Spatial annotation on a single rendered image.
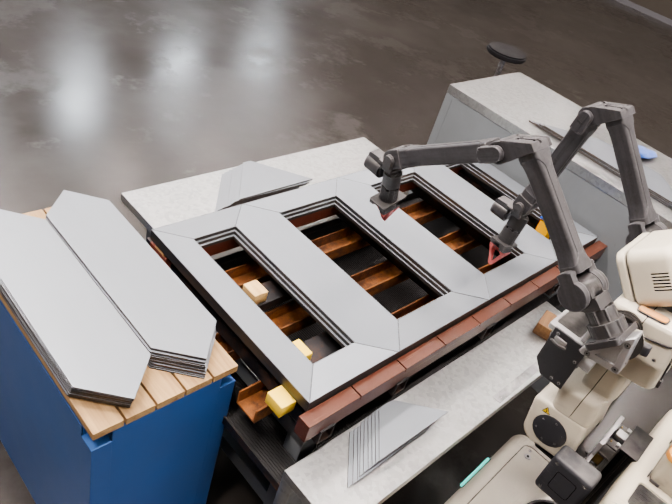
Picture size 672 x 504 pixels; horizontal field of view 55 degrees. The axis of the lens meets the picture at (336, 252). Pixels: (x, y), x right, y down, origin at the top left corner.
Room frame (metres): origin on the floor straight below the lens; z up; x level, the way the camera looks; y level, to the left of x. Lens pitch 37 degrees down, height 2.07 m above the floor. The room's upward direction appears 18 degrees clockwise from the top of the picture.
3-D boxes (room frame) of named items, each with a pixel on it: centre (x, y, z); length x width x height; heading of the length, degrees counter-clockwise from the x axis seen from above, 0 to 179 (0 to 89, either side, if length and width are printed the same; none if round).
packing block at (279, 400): (1.05, 0.02, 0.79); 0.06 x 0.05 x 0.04; 54
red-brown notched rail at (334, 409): (1.64, -0.53, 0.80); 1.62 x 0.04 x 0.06; 144
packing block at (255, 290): (1.40, 0.19, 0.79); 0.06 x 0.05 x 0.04; 54
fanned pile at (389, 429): (1.14, -0.28, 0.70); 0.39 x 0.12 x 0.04; 144
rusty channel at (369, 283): (1.86, -0.23, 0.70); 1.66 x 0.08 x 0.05; 144
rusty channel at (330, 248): (1.98, -0.06, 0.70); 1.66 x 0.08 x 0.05; 144
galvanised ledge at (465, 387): (1.41, -0.51, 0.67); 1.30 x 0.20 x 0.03; 144
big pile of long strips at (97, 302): (1.20, 0.59, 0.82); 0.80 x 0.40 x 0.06; 54
